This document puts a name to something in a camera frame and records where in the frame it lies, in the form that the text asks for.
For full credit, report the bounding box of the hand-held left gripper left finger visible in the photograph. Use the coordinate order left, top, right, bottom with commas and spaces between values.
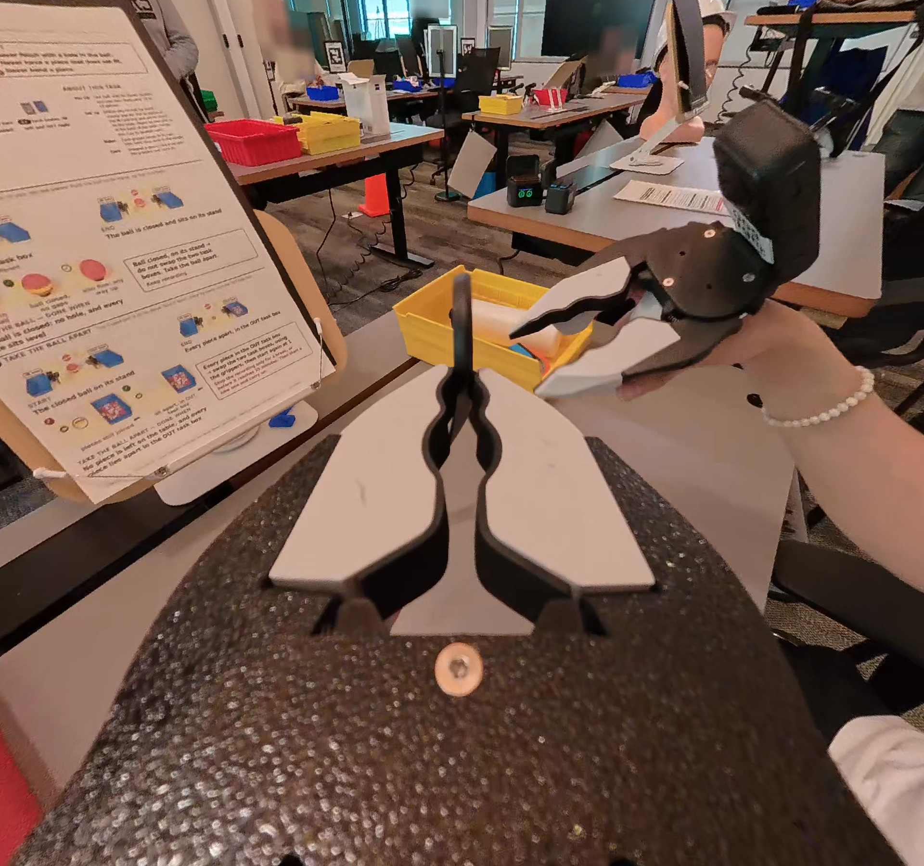
270, 373, 451, 619

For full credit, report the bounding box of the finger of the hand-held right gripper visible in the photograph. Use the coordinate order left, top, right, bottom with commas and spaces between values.
533, 318, 681, 401
509, 256, 639, 343

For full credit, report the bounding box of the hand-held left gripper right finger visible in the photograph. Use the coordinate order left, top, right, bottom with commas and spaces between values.
474, 373, 655, 622

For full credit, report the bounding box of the white cylinder with black cap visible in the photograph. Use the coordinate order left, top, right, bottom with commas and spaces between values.
468, 299, 558, 356

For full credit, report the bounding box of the black cable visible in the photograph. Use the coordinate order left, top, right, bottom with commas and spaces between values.
439, 270, 488, 443

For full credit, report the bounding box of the yellow plastic bin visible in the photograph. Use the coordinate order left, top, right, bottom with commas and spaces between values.
392, 265, 597, 392
295, 112, 363, 157

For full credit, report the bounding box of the person's right forearm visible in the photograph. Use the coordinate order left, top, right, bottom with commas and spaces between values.
787, 373, 924, 596

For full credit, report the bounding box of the person's right hand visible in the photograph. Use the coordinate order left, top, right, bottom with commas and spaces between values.
618, 301, 867, 420

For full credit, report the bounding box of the grey desk with wooden edge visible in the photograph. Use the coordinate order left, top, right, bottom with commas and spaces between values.
465, 136, 886, 320

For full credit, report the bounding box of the paper sheet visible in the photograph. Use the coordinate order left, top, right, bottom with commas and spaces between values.
613, 179, 732, 219

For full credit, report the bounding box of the black clock with green display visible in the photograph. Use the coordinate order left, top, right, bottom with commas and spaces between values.
504, 155, 545, 209

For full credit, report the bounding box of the white stand base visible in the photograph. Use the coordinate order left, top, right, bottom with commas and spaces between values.
151, 400, 320, 508

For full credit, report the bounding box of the orange traffic cone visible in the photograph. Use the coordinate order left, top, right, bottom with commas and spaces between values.
357, 172, 395, 219

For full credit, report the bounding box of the black television screen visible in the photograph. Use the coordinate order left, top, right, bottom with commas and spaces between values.
540, 0, 664, 60

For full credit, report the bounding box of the black office chair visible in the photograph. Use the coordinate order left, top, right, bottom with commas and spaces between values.
771, 540, 924, 730

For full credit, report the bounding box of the instruction sheet board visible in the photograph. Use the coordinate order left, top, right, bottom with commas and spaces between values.
0, 0, 349, 508

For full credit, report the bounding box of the pearl bracelet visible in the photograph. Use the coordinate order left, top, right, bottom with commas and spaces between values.
760, 364, 879, 431

